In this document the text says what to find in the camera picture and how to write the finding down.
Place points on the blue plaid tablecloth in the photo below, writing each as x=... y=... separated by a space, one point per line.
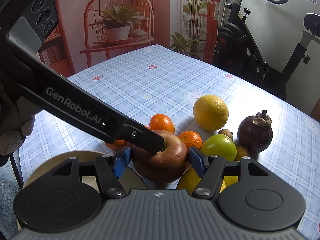
x=155 y=80

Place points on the large red apple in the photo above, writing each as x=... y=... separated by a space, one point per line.
x=164 y=166

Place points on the small yellow-green apple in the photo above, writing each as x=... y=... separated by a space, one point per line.
x=228 y=181

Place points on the green apple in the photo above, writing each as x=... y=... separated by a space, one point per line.
x=220 y=145

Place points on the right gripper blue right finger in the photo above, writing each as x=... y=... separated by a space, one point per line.
x=210 y=169

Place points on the purple mangosteen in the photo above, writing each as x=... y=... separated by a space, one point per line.
x=255 y=132

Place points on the black exercise bike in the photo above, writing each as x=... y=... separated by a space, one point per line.
x=244 y=54

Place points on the beige round plate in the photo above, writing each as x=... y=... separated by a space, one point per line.
x=82 y=159

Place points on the printed room backdrop poster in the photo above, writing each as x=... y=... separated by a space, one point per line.
x=91 y=31

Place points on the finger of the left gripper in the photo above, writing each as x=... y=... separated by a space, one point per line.
x=139 y=135

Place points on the orange citrus fruit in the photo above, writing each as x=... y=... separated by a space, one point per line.
x=163 y=122

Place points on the small brown longan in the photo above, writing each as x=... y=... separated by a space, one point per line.
x=227 y=133
x=241 y=152

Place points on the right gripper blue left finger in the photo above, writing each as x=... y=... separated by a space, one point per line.
x=108 y=170

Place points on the yellow lemon near plate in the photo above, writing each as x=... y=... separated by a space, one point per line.
x=189 y=181

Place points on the gloved operator hand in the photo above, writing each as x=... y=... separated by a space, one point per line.
x=17 y=123

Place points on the small mandarin orange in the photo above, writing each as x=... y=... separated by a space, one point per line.
x=117 y=145
x=191 y=139

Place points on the large yellow lemon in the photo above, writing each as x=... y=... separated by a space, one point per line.
x=210 y=112

